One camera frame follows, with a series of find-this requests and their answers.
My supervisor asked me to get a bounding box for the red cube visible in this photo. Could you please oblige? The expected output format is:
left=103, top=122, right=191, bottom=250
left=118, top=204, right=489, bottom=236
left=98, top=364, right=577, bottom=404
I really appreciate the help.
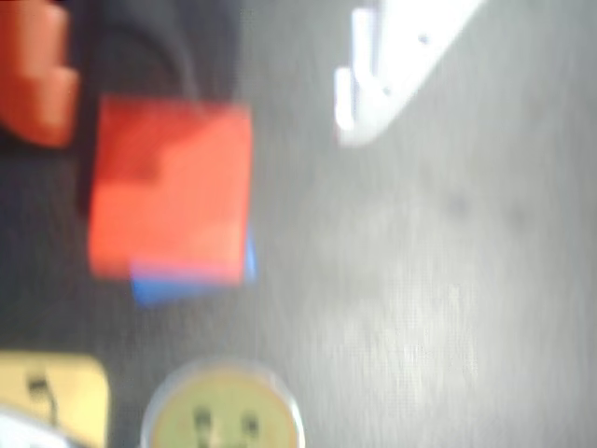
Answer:
left=87, top=94, right=255, bottom=284

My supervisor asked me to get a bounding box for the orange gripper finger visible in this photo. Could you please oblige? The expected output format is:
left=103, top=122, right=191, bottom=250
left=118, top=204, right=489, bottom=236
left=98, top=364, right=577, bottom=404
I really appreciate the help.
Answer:
left=0, top=0, right=79, bottom=149

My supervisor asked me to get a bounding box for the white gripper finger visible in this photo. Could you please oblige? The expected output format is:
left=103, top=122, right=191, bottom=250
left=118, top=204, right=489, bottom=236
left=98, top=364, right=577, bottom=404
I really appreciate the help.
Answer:
left=333, top=0, right=487, bottom=147

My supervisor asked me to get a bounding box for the yellow square robot sticker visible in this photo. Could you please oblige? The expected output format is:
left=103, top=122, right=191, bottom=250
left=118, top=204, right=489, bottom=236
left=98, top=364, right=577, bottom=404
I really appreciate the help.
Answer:
left=0, top=351, right=110, bottom=448

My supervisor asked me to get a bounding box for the blue cube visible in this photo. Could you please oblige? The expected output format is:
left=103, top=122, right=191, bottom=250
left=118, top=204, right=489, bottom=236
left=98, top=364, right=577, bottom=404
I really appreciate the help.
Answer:
left=131, top=227, right=258, bottom=308

